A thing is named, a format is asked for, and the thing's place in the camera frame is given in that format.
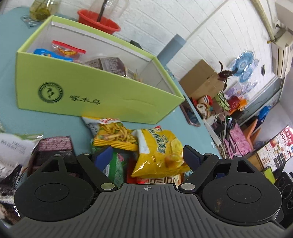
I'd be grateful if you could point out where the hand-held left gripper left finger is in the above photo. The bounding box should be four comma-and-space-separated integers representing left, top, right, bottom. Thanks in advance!
41, 145, 118, 193

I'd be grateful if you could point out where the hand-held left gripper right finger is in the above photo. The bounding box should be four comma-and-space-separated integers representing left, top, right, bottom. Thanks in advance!
178, 145, 255, 193

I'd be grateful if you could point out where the pile of assorted snack bags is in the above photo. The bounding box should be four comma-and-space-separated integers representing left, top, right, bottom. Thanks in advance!
0, 117, 191, 226

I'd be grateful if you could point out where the yellow snack packet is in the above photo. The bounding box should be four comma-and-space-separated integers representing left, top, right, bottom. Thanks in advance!
131, 129, 191, 178

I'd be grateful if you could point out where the dark maroon snack packet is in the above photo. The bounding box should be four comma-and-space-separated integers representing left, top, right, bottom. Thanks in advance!
30, 136, 74, 176

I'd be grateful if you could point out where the green cardboard box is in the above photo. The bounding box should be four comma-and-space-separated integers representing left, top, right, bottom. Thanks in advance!
16, 15, 185, 125

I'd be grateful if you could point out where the dark brown snack packet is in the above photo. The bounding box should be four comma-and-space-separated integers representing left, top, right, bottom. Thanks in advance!
84, 57, 127, 77

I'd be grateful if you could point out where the clear red-topped snack packet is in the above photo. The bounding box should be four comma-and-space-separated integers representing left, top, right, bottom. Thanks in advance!
51, 40, 87, 60

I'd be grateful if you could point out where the blue snack packet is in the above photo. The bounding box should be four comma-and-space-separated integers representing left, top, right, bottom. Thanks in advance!
34, 48, 74, 62

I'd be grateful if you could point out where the white power strip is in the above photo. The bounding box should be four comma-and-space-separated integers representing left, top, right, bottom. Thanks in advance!
203, 119, 222, 147

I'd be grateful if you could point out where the smartphone with pink case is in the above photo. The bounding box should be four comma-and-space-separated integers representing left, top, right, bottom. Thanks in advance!
180, 101, 201, 127

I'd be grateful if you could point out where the pink patterned cloth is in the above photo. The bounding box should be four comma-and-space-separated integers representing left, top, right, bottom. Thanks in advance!
223, 125, 254, 158

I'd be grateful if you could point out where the small doll figure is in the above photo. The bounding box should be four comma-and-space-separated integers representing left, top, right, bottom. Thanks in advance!
197, 95, 213, 118

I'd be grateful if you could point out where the brown cardboard box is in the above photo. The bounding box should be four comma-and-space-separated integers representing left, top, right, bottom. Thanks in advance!
179, 59, 226, 100

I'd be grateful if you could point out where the colourful menu poster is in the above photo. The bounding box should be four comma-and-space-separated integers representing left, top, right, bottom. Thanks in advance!
256, 125, 293, 170

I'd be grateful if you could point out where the dark maroon plant ornament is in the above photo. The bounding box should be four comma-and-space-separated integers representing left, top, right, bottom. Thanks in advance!
216, 61, 238, 92

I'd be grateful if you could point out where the black induction cooker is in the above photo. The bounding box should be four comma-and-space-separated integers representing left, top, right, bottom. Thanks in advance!
273, 172, 293, 215

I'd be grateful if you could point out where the medium blue patterned plate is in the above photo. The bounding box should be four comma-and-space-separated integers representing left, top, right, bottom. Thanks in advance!
238, 59, 259, 83

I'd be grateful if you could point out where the large blue patterned plate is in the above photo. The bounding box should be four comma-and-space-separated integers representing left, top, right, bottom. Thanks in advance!
232, 51, 254, 75

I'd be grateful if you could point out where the grey-blue tumbler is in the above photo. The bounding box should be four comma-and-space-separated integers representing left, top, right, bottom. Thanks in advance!
157, 34, 186, 67

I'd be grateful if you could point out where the red plastic basin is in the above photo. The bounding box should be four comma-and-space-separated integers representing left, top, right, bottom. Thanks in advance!
77, 9, 121, 35

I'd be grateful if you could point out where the black stirring stick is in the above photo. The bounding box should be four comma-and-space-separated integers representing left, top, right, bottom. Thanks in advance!
97, 0, 108, 23

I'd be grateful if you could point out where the white air conditioner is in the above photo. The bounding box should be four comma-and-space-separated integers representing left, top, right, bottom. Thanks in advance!
271, 0, 293, 78

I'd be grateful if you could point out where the glass vase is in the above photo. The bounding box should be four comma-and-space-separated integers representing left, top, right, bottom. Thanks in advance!
30, 0, 61, 22

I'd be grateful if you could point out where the tangle of cables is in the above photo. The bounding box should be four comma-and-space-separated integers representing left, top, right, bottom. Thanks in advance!
213, 112, 238, 147

